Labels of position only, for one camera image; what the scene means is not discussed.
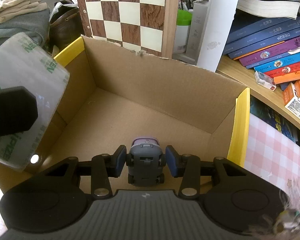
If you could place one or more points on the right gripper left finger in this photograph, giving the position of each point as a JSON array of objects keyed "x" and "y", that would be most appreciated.
[{"x": 101, "y": 168}]

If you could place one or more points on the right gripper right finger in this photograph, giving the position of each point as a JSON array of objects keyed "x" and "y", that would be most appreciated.
[{"x": 190, "y": 168}]

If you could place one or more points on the grey purple toy car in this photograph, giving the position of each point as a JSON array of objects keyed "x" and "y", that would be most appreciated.
[{"x": 145, "y": 162}]

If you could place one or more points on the clear packing tape roll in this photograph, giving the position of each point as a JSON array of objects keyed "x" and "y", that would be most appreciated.
[{"x": 32, "y": 84}]

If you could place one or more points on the yellow cardboard box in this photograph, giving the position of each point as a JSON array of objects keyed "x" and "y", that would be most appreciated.
[{"x": 115, "y": 95}]

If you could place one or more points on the pink checkered cartoon mat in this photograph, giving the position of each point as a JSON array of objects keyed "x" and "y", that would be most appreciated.
[{"x": 272, "y": 156}]

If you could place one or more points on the folded grey towels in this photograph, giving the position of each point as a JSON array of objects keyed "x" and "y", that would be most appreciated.
[{"x": 24, "y": 16}]

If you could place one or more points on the brown leather bag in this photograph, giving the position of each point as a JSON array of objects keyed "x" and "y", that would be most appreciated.
[{"x": 65, "y": 24}]

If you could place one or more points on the yellow wooden shelf board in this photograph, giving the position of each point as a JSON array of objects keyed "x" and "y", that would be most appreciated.
[{"x": 233, "y": 69}]

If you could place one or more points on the small red white box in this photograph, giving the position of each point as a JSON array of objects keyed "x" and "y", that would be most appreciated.
[{"x": 264, "y": 80}]

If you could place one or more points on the orange white box lower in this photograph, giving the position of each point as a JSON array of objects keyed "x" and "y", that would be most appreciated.
[{"x": 291, "y": 100}]

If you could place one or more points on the row of colourful books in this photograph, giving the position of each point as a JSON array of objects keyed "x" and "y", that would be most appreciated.
[{"x": 269, "y": 46}]

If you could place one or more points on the green white container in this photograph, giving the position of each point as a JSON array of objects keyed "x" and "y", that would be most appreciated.
[{"x": 182, "y": 31}]

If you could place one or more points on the wooden chessboard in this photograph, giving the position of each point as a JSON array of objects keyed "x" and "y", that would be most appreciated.
[{"x": 136, "y": 25}]

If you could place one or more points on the thick white paperback book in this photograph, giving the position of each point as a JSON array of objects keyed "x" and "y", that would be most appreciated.
[{"x": 270, "y": 8}]

